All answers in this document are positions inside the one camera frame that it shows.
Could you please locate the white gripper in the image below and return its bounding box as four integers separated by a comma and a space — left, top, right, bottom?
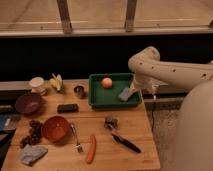
129, 74, 159, 95

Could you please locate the orange apple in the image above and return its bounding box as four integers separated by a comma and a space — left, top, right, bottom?
101, 77, 112, 89

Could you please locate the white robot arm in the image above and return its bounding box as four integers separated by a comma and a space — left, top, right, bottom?
128, 46, 213, 171

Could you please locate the red bowl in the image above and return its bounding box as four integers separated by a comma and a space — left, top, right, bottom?
41, 116, 69, 142

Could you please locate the purple bowl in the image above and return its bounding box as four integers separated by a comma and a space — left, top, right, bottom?
15, 92, 42, 114

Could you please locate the blue sponge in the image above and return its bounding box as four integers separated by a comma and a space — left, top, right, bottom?
118, 87, 133, 102

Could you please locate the green plastic tray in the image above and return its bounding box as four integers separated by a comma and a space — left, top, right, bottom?
88, 73, 142, 109

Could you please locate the small dark metal object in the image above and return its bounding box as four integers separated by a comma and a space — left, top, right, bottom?
104, 116, 118, 129

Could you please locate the small metal cup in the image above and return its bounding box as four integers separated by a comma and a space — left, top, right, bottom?
74, 85, 85, 99

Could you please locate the black rectangular block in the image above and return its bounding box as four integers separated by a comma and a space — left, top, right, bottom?
57, 104, 79, 113

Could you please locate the peeled banana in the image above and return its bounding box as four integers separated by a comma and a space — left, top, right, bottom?
50, 74, 63, 91

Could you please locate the orange carrot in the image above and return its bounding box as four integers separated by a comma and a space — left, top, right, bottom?
86, 135, 96, 164

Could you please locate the metal fork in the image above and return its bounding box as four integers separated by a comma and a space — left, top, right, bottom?
70, 123, 83, 153

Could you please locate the white cup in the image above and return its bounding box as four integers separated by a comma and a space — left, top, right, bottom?
29, 77, 47, 95

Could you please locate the purple grapes bunch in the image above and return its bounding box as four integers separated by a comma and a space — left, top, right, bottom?
20, 120, 42, 149

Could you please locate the grey cloth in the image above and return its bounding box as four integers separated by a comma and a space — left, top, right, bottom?
20, 144, 48, 166

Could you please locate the black handled knife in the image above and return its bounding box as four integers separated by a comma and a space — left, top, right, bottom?
111, 134, 141, 153

